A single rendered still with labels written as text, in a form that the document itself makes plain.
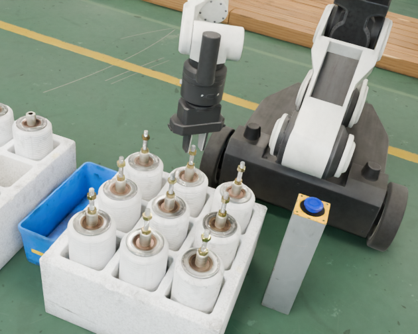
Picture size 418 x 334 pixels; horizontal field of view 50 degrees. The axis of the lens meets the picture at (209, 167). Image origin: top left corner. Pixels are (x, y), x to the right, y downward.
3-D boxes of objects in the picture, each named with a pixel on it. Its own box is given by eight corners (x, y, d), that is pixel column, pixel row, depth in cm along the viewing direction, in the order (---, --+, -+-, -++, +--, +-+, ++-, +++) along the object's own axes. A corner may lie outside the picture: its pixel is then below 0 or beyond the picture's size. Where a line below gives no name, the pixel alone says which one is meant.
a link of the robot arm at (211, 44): (182, 65, 95) (188, 12, 89) (233, 72, 96) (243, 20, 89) (180, 91, 86) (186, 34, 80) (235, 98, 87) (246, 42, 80)
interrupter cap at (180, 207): (144, 211, 97) (144, 208, 96) (162, 191, 103) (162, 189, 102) (175, 224, 95) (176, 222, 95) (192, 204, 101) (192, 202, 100)
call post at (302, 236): (267, 283, 118) (298, 193, 99) (293, 293, 116) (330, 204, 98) (261, 305, 112) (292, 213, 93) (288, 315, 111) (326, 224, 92)
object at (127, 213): (140, 257, 110) (145, 201, 99) (100, 262, 107) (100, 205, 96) (135, 228, 117) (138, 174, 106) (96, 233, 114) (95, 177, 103)
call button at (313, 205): (304, 201, 98) (306, 193, 96) (322, 207, 97) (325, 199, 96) (300, 212, 94) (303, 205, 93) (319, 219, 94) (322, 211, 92)
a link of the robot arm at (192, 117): (176, 142, 94) (183, 90, 86) (162, 117, 100) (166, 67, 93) (231, 134, 99) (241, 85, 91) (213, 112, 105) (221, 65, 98)
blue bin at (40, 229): (87, 191, 135) (86, 160, 128) (119, 204, 133) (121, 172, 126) (20, 260, 112) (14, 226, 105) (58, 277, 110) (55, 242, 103)
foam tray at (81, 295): (127, 208, 132) (129, 159, 122) (253, 254, 125) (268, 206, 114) (44, 312, 102) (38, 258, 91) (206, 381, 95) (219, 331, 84)
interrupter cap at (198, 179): (203, 190, 105) (204, 187, 105) (170, 185, 105) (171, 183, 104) (205, 170, 111) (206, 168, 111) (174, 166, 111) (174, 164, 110)
